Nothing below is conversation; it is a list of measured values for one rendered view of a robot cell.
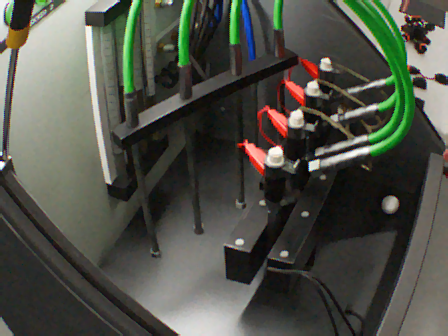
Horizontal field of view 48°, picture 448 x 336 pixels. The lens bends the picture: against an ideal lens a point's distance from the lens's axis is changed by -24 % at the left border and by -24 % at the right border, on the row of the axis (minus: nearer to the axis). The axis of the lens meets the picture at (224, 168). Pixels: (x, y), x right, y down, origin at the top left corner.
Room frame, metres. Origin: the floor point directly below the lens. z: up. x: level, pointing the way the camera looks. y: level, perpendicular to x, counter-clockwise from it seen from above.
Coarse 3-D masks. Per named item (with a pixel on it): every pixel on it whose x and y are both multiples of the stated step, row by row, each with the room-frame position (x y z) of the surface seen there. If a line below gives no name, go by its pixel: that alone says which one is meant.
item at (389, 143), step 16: (352, 0) 0.52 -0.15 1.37; (368, 16) 0.51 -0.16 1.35; (128, 32) 0.65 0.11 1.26; (384, 32) 0.51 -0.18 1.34; (128, 48) 0.66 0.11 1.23; (128, 64) 0.66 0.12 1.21; (400, 64) 0.50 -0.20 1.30; (128, 80) 0.66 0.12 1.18; (128, 96) 0.66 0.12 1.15; (400, 128) 0.50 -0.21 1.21; (384, 144) 0.50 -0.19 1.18
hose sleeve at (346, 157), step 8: (344, 152) 0.54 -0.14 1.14; (352, 152) 0.53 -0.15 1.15; (360, 152) 0.52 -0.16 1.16; (368, 152) 0.51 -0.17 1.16; (328, 160) 0.54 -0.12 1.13; (336, 160) 0.53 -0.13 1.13; (344, 160) 0.53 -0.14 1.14; (352, 160) 0.52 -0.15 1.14; (360, 160) 0.51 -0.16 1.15; (368, 160) 0.51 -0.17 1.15; (320, 168) 0.54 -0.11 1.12; (328, 168) 0.53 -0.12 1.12; (336, 168) 0.53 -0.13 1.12
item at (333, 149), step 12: (192, 0) 0.70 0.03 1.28; (180, 24) 0.71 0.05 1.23; (180, 36) 0.71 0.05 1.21; (180, 48) 0.71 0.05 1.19; (384, 48) 0.58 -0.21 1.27; (180, 60) 0.71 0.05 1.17; (180, 72) 0.71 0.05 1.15; (396, 72) 0.58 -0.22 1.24; (180, 84) 0.71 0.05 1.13; (396, 84) 0.58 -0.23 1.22; (180, 96) 0.71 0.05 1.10; (396, 96) 0.58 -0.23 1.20; (396, 108) 0.58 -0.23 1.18; (396, 120) 0.57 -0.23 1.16; (384, 132) 0.58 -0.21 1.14; (336, 144) 0.62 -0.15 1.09; (348, 144) 0.61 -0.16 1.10; (360, 144) 0.59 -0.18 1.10; (324, 156) 0.62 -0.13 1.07
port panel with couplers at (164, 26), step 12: (156, 0) 0.87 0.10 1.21; (168, 0) 0.87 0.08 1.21; (180, 0) 0.95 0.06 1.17; (156, 12) 0.87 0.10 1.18; (168, 12) 0.91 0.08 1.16; (180, 12) 0.94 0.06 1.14; (156, 24) 0.87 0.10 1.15; (168, 24) 0.91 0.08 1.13; (156, 36) 0.87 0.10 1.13; (168, 36) 0.90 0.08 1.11; (156, 48) 0.87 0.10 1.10; (168, 48) 0.86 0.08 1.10; (156, 60) 0.87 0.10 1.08; (168, 60) 0.90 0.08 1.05; (156, 72) 0.86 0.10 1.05
